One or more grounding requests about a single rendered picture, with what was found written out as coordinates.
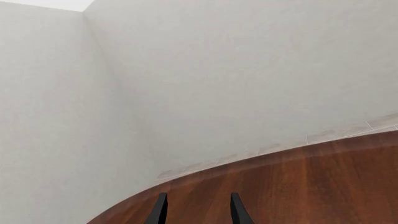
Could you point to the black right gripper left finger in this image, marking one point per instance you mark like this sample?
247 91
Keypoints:
160 212

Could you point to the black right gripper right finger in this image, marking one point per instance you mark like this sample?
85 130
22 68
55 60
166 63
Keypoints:
238 212

